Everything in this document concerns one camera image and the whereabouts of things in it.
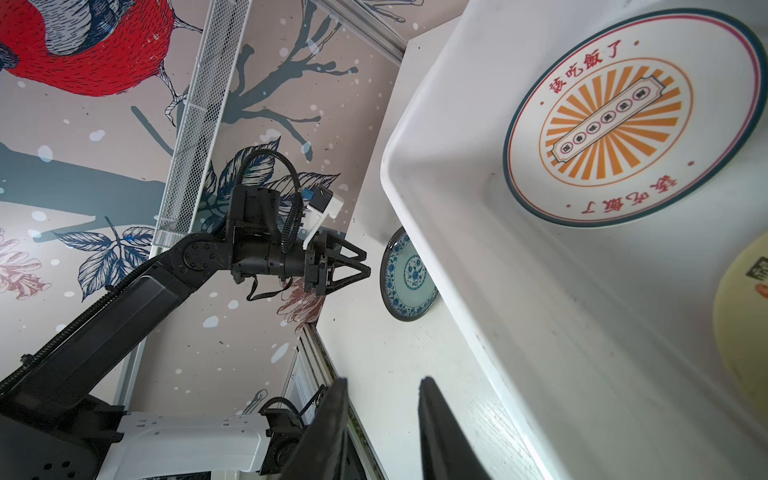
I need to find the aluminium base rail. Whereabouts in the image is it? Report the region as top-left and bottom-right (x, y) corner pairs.
(281, 323), (385, 480)

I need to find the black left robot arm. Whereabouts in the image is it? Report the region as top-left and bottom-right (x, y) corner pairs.
(1, 148), (371, 479)

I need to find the cream yellow plate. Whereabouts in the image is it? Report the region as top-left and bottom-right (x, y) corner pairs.
(713, 235), (767, 421)

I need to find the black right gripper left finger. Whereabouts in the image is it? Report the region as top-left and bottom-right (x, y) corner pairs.
(280, 378), (349, 480)

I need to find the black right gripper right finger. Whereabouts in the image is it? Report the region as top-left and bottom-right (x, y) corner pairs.
(418, 377), (491, 480)

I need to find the white plate orange sunburst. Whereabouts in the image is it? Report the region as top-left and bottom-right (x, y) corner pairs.
(503, 8), (767, 228)

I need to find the aluminium frame post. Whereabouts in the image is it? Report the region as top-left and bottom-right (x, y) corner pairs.
(315, 0), (407, 66)

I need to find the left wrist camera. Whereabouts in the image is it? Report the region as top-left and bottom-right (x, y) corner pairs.
(300, 185), (344, 250)

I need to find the white plastic bin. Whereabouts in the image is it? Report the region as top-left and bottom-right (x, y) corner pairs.
(381, 1), (767, 479)

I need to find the green blue floral plate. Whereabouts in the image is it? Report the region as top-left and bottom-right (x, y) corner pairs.
(379, 227), (439, 322)

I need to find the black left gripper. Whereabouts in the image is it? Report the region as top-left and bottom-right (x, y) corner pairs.
(304, 230), (371, 296)

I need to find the white wire mesh shelf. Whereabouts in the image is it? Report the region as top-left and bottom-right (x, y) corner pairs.
(151, 0), (252, 254)

